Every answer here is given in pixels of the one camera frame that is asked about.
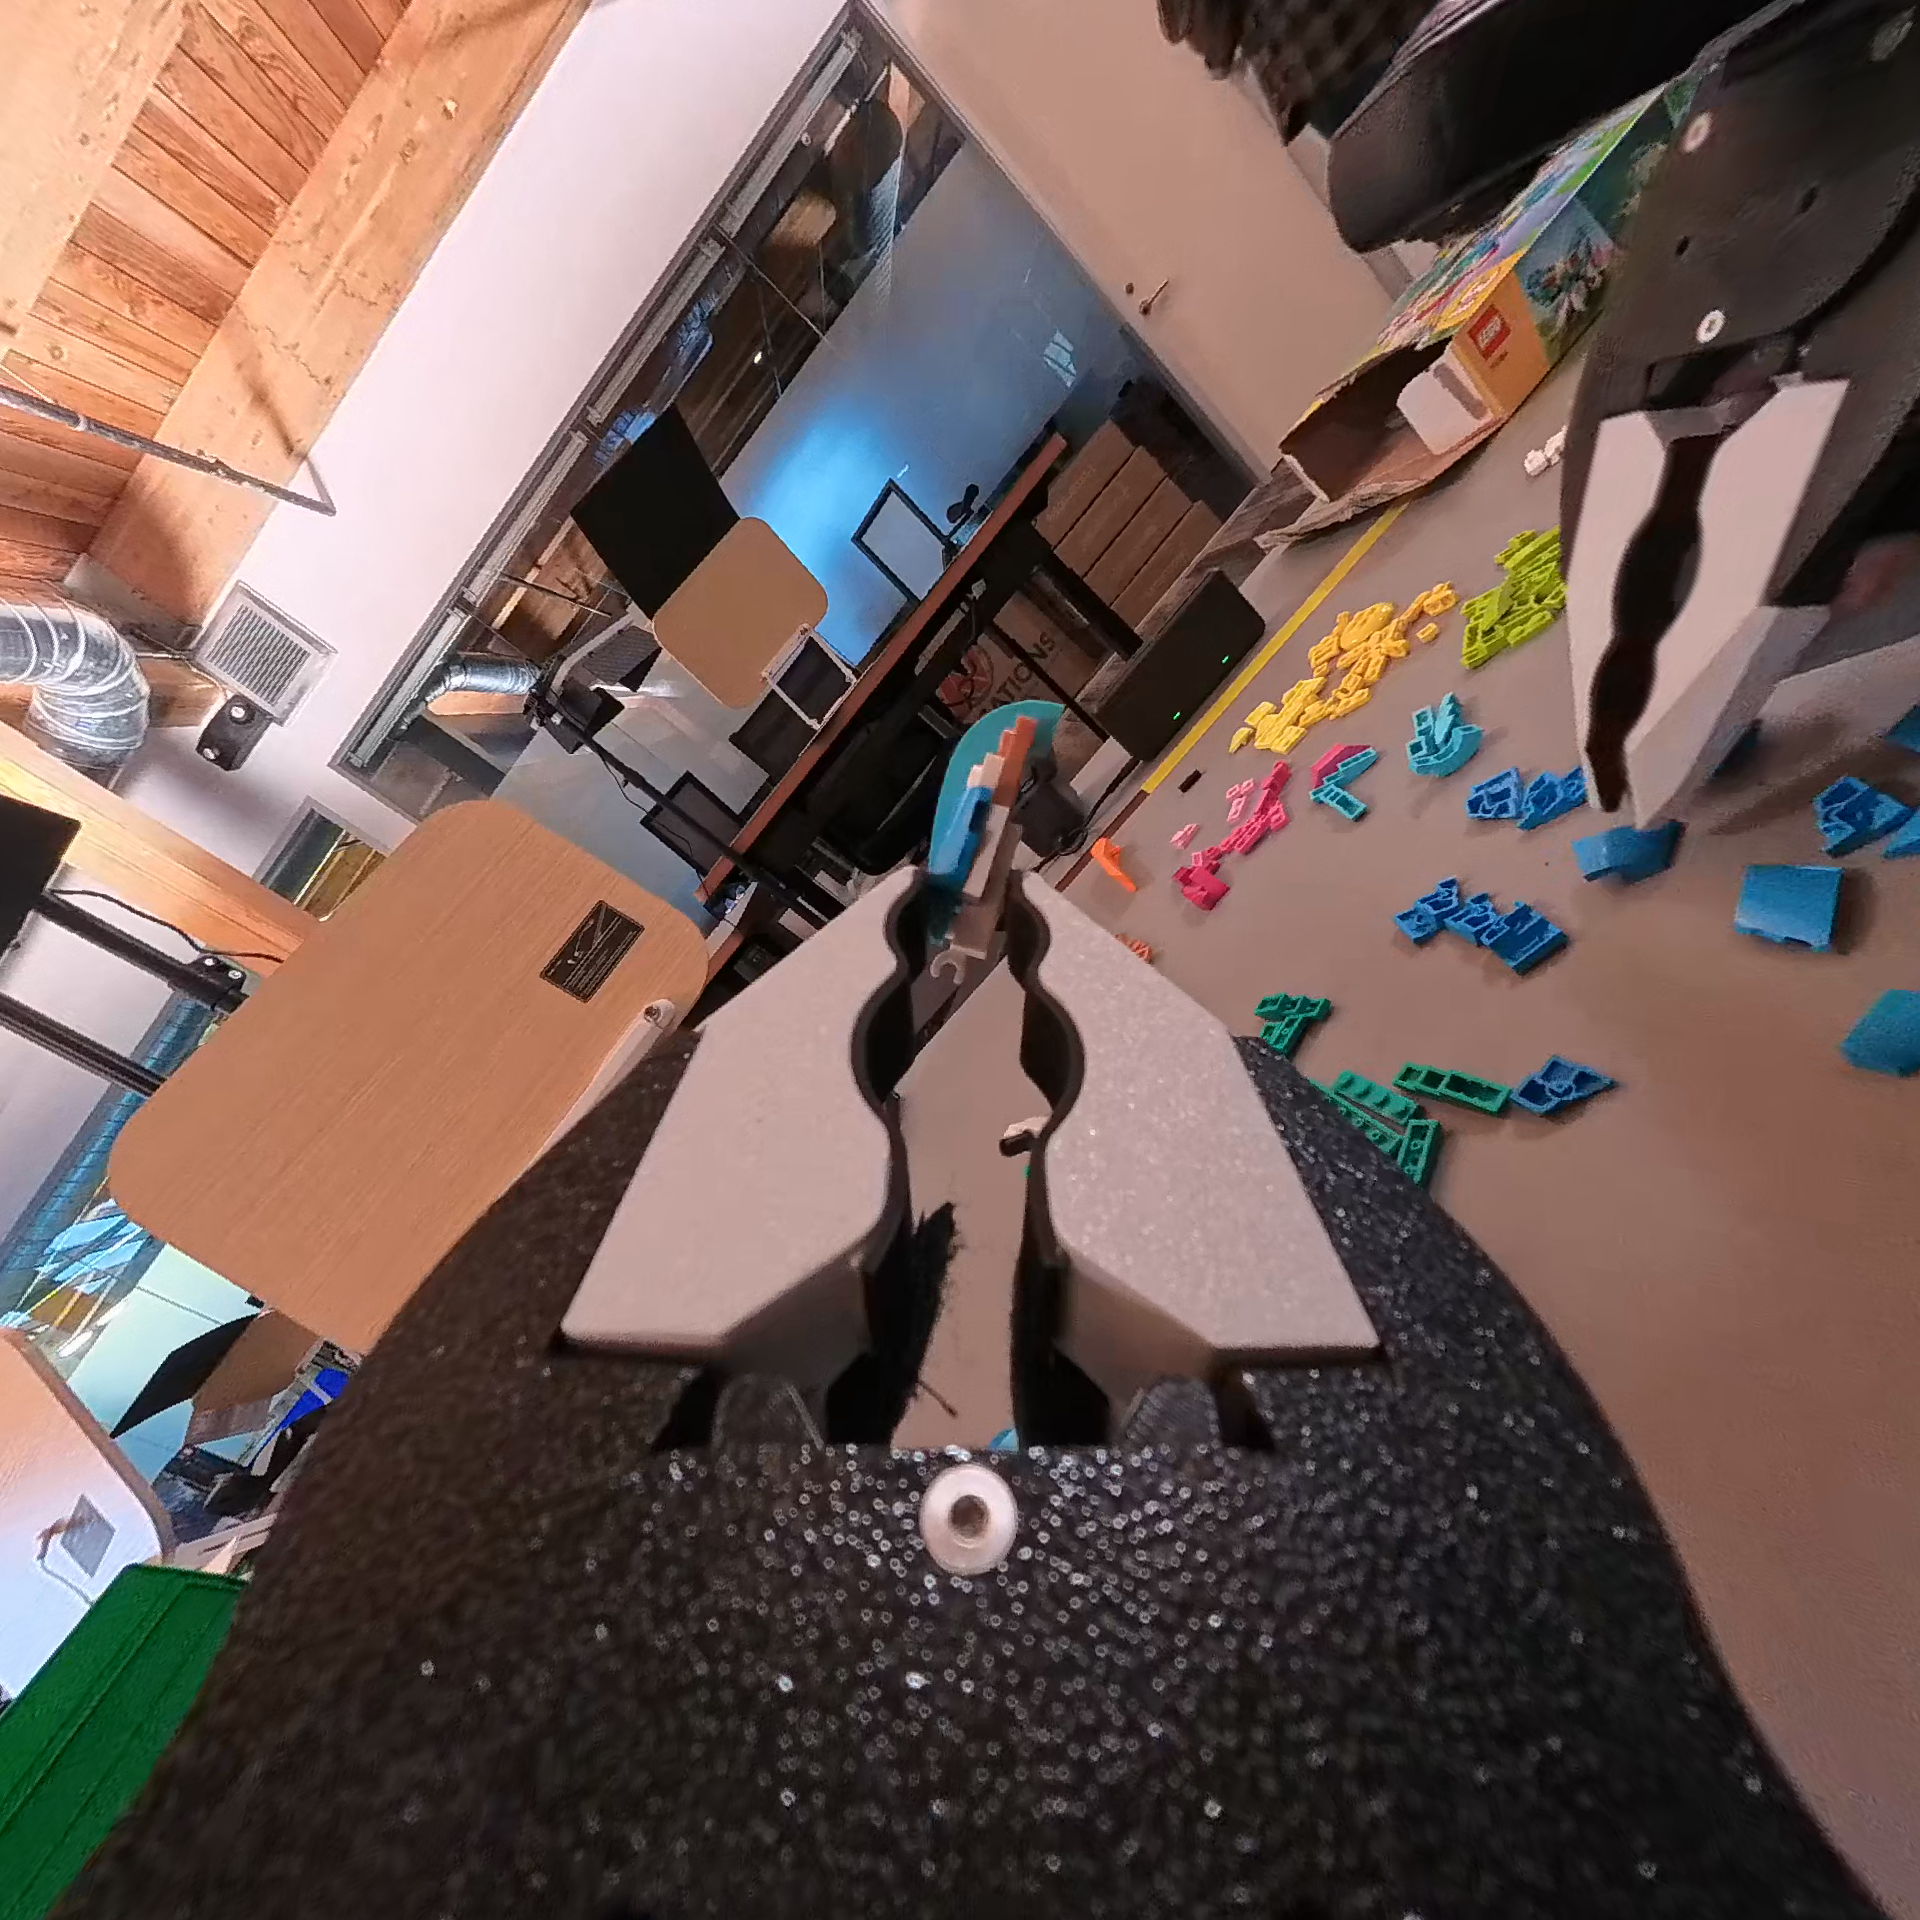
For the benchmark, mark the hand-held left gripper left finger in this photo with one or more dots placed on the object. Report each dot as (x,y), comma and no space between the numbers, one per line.
(733,1185)

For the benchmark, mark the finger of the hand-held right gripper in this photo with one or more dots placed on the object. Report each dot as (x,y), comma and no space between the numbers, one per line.
(1746,569)
(1612,569)

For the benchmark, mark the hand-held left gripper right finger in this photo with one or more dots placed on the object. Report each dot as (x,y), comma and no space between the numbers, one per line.
(1184,1200)

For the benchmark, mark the blue curved lego brick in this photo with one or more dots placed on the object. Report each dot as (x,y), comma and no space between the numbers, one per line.
(1628,855)

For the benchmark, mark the pile of lime lego bricks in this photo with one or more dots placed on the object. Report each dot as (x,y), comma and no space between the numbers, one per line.
(1515,615)

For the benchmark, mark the pile of white lego bricks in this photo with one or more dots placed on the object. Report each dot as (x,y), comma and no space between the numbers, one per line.
(1541,458)

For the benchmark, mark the colourful lego set box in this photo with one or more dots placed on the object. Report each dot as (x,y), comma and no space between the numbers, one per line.
(1545,240)

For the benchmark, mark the pile of azure lego bricks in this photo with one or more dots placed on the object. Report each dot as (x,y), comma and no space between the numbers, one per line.
(1441,744)

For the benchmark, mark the pile of teal lego bricks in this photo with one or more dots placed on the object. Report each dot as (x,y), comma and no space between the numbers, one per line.
(1448,1089)

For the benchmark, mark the pile of yellow lego bricks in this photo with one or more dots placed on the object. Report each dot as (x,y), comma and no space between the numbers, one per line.
(1335,674)

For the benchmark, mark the pile of magenta lego bricks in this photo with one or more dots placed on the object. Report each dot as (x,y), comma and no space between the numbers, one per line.
(1208,885)

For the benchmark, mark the orange lego bricks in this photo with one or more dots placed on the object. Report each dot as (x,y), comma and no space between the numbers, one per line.
(1114,866)

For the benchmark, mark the pile of blue lego bricks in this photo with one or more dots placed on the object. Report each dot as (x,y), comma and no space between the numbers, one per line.
(1476,915)

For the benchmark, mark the flattened brown cardboard box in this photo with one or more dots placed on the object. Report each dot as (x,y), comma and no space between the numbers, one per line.
(1348,450)

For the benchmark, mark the black rounded object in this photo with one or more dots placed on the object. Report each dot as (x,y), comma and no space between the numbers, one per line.
(1469,136)

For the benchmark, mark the yellow tape line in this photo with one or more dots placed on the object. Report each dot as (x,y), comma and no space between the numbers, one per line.
(1276,651)

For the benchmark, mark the large wooden chair backrest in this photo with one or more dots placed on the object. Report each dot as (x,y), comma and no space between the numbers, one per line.
(388,1079)

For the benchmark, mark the stack of brown cardboard boxes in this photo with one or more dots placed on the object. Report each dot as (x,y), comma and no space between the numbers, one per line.
(1132,494)

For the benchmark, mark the wooden top desk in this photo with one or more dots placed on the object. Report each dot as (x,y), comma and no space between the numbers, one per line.
(901,662)

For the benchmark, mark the small desk monitor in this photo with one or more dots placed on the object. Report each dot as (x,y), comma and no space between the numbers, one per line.
(901,518)

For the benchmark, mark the black flat screen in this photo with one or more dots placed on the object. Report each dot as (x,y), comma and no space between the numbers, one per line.
(645,503)

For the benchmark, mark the white vent grille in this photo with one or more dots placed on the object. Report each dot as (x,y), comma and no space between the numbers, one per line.
(263,646)

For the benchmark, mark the green ribbed plastic panel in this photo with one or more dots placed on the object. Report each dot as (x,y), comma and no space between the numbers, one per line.
(89,1725)

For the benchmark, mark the metal ceiling rod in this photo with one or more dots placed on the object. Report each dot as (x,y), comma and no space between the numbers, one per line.
(148,440)

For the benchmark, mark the black wall speaker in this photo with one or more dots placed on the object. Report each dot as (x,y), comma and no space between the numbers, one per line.
(229,733)

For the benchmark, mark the silver ventilation duct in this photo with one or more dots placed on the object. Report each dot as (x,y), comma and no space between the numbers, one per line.
(76,681)

